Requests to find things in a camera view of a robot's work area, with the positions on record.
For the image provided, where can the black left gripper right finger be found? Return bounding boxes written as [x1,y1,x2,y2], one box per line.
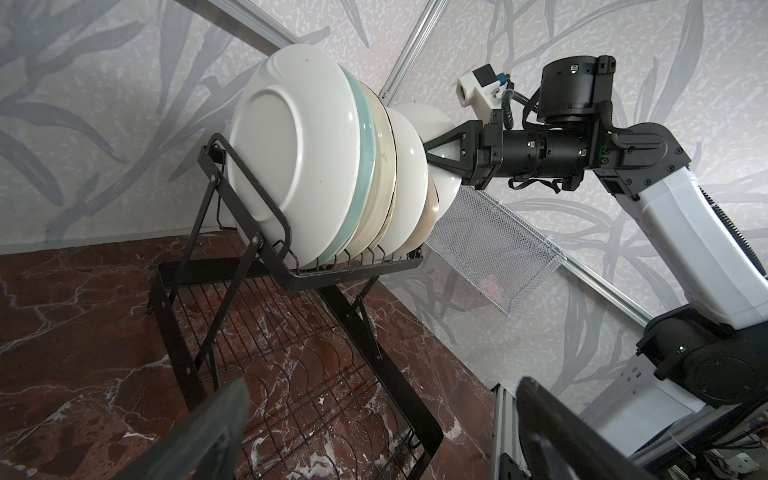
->
[516,377,652,480]

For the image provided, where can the orange woven bamboo plate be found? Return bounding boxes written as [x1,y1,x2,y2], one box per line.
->
[395,178,439,257]

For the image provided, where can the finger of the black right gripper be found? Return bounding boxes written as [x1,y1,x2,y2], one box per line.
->
[424,120,488,188]

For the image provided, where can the orange sunburst plate front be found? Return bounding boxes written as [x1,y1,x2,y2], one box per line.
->
[346,83,397,258]

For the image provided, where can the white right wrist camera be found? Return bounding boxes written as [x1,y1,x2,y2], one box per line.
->
[456,64,510,118]

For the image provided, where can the green rim lettered plate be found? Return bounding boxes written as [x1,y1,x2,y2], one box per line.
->
[227,44,361,268]

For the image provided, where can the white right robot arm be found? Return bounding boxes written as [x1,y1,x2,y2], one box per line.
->
[425,55,767,466]

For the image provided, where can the orange sunburst plate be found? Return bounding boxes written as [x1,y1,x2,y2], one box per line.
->
[394,103,461,218]
[346,83,397,258]

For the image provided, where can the mint green flower plate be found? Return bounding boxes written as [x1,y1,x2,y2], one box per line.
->
[318,67,376,265]

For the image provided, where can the white mesh wall basket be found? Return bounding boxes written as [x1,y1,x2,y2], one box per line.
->
[426,186,563,315]

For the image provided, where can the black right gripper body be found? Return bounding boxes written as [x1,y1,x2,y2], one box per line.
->
[479,109,605,193]

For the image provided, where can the black wire dish rack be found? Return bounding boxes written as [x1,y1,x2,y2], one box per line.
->
[146,132,445,480]

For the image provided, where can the cream floral plate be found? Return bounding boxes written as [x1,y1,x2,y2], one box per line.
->
[374,108,428,259]

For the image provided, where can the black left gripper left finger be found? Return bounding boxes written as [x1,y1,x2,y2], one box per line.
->
[114,378,251,479]

